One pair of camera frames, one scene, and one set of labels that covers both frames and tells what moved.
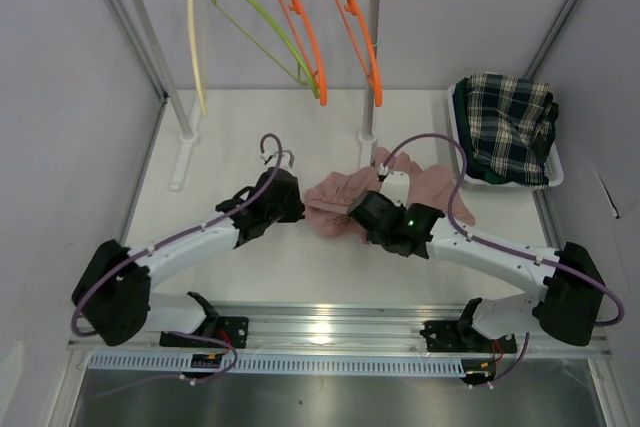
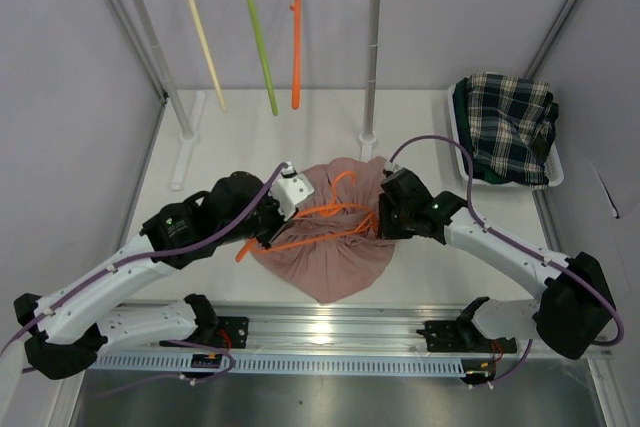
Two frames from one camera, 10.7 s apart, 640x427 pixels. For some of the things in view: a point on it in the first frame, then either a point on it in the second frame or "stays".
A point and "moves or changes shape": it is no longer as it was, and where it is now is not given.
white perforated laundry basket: x=554 y=167 stays
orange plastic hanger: x=370 y=69 -> x=315 y=225
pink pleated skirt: x=329 y=193 moves or changes shape
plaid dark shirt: x=508 y=125 stays
